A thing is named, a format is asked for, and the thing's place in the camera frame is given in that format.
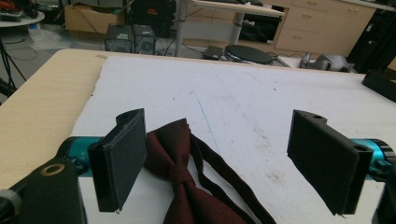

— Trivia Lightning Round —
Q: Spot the cardboard box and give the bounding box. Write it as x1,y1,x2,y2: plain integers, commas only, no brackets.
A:
64,3,125,35

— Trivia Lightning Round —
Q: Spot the clear plastic bag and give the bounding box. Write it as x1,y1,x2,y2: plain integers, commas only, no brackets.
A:
28,23,64,50

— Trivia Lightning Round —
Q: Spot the black computer case with fan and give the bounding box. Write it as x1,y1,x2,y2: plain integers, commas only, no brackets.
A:
133,24,157,55

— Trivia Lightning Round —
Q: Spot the grey machine part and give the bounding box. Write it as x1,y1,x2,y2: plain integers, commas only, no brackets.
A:
299,51,355,74

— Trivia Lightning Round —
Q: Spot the black tripod stand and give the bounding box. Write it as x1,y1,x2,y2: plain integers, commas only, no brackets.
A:
0,38,28,98

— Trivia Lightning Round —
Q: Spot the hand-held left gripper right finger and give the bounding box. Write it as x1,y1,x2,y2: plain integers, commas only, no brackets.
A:
286,109,374,217

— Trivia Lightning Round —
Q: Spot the white foam mat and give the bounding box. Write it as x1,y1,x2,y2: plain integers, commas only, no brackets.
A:
71,55,396,224

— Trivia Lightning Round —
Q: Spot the wooden desk with metal legs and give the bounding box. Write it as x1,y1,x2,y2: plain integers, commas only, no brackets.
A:
174,0,286,58

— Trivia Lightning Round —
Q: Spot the round white table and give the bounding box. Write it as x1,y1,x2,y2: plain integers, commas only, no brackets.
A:
0,10,46,29

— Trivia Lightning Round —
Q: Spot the small black flat box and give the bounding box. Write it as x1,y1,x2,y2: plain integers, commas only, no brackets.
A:
202,45,224,61

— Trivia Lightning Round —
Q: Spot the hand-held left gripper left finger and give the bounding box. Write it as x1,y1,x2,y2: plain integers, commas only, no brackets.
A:
87,107,149,214

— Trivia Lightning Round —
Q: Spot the wooden drawer cabinet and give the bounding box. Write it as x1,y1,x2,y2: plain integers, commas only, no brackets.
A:
274,0,377,58

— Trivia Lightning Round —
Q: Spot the dark red bow tie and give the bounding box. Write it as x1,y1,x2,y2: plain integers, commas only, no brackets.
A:
143,118,277,224

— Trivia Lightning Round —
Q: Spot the round black disc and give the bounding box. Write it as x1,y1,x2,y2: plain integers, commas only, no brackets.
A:
223,44,275,65

